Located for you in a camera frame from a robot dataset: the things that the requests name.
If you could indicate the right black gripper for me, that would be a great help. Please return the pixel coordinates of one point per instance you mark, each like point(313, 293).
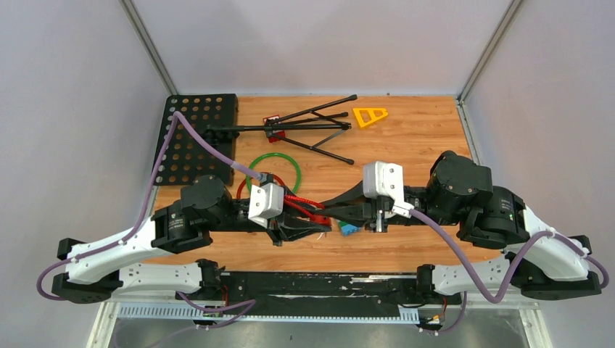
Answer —
point(366, 212)

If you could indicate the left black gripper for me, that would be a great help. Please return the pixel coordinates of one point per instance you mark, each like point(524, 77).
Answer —
point(291, 225)

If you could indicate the red tag with cord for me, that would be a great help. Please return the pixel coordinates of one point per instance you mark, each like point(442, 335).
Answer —
point(309, 204)

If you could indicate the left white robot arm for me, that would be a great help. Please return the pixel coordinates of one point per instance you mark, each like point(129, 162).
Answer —
point(97, 271)

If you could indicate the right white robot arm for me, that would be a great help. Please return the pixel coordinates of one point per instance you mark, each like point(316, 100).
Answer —
point(497, 238)

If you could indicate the blue green white brick stack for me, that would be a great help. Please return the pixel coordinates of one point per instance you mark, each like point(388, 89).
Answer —
point(347, 229)

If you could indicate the yellow plastic triangle piece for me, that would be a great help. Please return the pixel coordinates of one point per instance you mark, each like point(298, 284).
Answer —
point(367, 116)

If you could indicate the red label card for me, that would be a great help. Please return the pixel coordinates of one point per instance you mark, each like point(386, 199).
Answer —
point(273, 134)

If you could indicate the black perforated music stand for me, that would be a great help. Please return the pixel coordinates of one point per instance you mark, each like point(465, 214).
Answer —
point(199, 132)

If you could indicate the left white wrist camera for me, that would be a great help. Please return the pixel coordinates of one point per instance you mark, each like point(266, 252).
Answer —
point(265, 202)

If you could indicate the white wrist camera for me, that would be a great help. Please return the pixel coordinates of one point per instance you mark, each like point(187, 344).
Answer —
point(265, 202)
point(385, 180)

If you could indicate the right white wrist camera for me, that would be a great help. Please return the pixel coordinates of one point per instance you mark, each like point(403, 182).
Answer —
point(385, 180)

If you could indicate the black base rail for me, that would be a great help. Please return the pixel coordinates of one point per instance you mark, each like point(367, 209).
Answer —
point(321, 294)

